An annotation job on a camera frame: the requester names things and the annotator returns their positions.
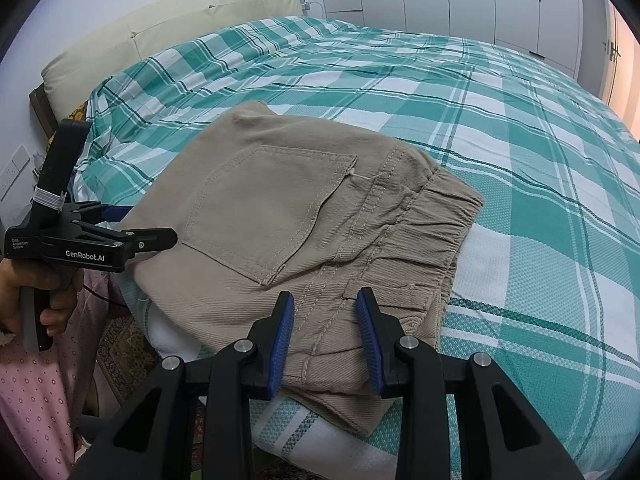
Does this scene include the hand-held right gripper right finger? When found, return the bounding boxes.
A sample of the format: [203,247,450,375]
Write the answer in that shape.
[355,287,587,480]

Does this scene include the teal plaid bedsheet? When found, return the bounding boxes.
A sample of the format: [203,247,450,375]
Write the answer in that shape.
[70,15,640,480]

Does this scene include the white wardrobe doors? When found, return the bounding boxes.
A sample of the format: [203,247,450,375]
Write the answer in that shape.
[315,0,587,80]

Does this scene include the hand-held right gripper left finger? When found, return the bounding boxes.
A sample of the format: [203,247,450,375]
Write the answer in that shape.
[75,291,296,480]

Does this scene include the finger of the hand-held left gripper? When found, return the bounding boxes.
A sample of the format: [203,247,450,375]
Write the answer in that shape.
[97,202,135,223]
[120,227,179,257]

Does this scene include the patterned rug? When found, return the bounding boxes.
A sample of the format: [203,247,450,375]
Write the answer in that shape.
[96,310,168,413]

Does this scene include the beige pants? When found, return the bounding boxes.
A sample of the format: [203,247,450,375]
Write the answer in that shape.
[122,100,486,437]

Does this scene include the pink dotted pajamas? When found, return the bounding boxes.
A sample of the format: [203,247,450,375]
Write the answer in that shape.
[0,270,123,480]

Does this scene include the cream padded headboard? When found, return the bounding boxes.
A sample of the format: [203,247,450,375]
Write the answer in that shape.
[41,0,304,122]

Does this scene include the person's left hand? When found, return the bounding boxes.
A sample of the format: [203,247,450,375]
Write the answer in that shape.
[0,259,87,337]

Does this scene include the white wall socket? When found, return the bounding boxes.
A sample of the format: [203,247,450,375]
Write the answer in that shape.
[0,144,32,202]

